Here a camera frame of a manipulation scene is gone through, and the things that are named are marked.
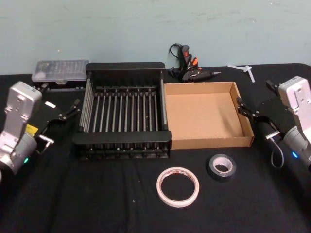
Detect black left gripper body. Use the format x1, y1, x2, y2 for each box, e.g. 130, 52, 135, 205
26, 100, 68, 140

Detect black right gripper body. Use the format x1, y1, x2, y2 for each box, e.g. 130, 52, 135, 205
254, 95, 296, 136

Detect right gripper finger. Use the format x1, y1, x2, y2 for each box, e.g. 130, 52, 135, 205
265, 80, 280, 95
236, 96, 261, 124

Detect silver tape roll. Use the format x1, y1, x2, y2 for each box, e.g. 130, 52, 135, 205
207, 153, 237, 183

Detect white tape roll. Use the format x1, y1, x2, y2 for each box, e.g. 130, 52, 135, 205
155, 166, 201, 209

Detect clear plastic case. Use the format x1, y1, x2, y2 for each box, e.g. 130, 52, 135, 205
31, 59, 90, 86

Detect shallow brown cardboard tray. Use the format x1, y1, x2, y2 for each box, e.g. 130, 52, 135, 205
164, 81, 255, 150

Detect black rack with steel bars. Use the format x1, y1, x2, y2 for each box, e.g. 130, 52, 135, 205
71, 62, 172, 161

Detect black table cloth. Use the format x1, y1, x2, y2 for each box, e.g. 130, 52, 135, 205
0, 63, 311, 233

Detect right wrist thin dark cable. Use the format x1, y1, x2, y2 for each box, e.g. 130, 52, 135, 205
266, 132, 285, 169

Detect wrist thin dark cable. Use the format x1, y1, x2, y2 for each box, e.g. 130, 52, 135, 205
35, 134, 54, 155
266, 132, 285, 169

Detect left wrist thin dark cable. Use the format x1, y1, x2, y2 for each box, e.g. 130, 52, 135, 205
35, 134, 54, 155

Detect black corded tool orange parts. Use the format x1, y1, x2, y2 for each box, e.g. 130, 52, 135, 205
168, 43, 222, 83

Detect plain pale wall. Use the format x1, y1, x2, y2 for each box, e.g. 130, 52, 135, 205
0, 0, 311, 76

